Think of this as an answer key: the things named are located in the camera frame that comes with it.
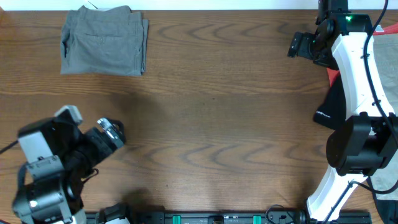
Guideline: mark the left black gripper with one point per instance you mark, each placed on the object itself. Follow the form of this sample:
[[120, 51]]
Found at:
[[105, 149]]

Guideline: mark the black garment with white logo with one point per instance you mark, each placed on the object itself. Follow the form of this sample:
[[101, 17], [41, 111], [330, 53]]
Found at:
[[332, 114]]

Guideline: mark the grey trousers in pile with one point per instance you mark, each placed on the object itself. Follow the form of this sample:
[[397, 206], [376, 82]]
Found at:
[[385, 49]]

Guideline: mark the red garment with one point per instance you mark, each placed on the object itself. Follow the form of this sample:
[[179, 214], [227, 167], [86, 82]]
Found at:
[[334, 74]]

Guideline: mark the grey shorts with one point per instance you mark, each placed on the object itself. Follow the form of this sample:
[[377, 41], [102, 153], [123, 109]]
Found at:
[[112, 42]]

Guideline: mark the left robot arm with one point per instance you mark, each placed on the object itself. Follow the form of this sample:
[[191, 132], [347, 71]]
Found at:
[[60, 160]]

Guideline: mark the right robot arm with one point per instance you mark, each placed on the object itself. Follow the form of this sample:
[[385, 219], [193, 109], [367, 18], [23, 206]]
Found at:
[[367, 140]]

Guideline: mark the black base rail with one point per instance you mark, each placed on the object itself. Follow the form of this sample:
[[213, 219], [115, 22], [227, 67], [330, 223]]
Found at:
[[273, 216]]

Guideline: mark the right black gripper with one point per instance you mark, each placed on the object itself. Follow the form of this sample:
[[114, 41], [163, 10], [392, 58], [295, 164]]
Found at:
[[308, 38]]

